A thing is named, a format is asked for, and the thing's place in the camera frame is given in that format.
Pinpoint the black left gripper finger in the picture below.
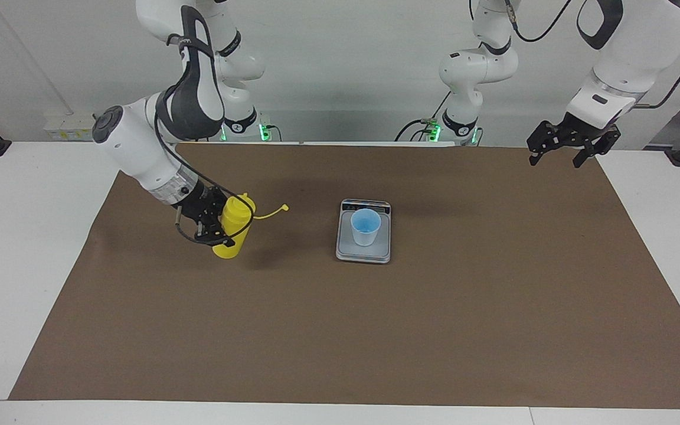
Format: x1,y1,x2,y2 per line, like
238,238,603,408
573,143,608,170
525,131,555,168

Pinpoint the yellow squeeze bottle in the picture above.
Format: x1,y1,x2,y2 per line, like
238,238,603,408
211,192,290,260

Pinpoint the light blue plastic cup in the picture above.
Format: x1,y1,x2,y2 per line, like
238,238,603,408
350,208,383,247

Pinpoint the silver digital kitchen scale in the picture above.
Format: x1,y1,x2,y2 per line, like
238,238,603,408
335,198,393,265

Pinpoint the brown table mat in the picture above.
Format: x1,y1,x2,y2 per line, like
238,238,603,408
8,141,680,410

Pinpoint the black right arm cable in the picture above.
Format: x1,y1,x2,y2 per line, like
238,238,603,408
153,32,256,246

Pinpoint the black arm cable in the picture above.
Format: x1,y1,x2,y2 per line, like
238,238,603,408
153,32,256,246
470,0,680,112

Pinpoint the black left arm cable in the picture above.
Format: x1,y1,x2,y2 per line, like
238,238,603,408
470,0,680,112

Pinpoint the black left base cable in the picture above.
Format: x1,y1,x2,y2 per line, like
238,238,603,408
394,106,453,143

